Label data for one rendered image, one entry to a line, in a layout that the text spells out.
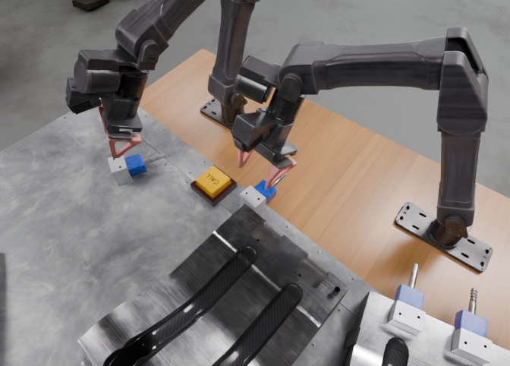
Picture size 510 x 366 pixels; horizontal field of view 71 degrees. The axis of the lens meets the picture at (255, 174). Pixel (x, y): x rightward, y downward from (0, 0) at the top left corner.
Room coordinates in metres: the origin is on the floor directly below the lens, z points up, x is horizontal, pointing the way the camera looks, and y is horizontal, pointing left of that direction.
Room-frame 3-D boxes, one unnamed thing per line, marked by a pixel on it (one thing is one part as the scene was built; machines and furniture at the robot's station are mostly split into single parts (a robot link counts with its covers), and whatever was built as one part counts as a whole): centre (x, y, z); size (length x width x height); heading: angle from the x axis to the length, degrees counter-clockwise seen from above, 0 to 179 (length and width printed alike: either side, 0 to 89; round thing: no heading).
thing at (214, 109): (0.73, 0.06, 0.84); 0.20 x 0.07 x 0.08; 53
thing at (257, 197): (0.47, -0.03, 0.83); 0.13 x 0.05 x 0.05; 136
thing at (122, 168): (0.55, 0.29, 0.83); 0.13 x 0.05 x 0.05; 115
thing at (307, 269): (0.25, -0.10, 0.87); 0.05 x 0.05 x 0.04; 47
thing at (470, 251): (0.36, -0.42, 0.84); 0.20 x 0.07 x 0.08; 53
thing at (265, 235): (0.32, -0.02, 0.87); 0.05 x 0.05 x 0.04; 47
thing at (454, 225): (0.36, -0.41, 0.90); 0.09 x 0.06 x 0.06; 158
